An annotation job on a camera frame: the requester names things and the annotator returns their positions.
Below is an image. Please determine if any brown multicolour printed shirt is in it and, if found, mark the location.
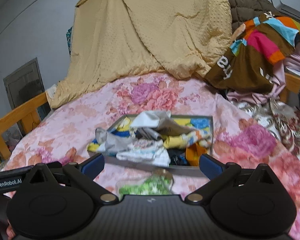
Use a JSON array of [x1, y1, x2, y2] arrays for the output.
[[204, 11, 300, 94]]

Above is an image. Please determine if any white plastic bag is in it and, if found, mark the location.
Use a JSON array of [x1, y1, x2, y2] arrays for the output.
[[129, 111, 195, 140]]

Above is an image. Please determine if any beige yellow quilt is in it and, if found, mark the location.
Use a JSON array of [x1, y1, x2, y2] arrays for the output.
[[48, 0, 232, 108]]

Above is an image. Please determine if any pink floral bedspread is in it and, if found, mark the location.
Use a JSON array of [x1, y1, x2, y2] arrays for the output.
[[5, 73, 300, 239]]

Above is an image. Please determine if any lilac pink garment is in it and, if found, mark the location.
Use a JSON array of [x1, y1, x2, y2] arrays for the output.
[[226, 43, 300, 104]]

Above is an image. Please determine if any striped pastel sock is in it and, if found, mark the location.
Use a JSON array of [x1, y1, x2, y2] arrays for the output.
[[163, 129, 212, 149]]

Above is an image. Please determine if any wooden bed frame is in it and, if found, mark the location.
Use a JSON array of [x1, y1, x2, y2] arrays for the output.
[[0, 91, 52, 160]]

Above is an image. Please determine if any colourful patterned pillow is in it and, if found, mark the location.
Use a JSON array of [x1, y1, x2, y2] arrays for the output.
[[66, 26, 73, 55]]

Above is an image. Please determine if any white striped sock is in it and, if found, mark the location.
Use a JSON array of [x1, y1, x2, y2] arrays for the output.
[[116, 139, 171, 167]]

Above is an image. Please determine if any grey wall cabinet door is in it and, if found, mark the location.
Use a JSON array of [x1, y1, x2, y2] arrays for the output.
[[3, 58, 44, 109]]

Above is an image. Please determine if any orange cloth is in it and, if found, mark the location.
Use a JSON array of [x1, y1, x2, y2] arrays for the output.
[[185, 143, 208, 166]]

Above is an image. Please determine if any grey shallow storage box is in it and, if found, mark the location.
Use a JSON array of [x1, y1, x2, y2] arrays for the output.
[[87, 111, 213, 177]]

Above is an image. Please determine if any brown quilted jacket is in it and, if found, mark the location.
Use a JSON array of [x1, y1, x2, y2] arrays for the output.
[[228, 0, 280, 33]]

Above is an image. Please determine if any green white patterned cloth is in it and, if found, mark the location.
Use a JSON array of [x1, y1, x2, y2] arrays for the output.
[[116, 170, 174, 199]]

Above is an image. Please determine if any maroon gold damask cloth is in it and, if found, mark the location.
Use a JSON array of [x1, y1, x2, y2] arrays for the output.
[[232, 99, 300, 160]]

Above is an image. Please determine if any person's left hand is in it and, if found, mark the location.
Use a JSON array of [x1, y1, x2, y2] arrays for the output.
[[0, 214, 16, 240]]

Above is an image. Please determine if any beige drawstring pouch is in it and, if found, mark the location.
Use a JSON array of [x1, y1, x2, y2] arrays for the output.
[[95, 128, 138, 154]]

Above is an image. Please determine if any blue yellow cartoon towel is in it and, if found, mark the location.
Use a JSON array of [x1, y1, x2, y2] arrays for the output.
[[87, 117, 212, 153]]

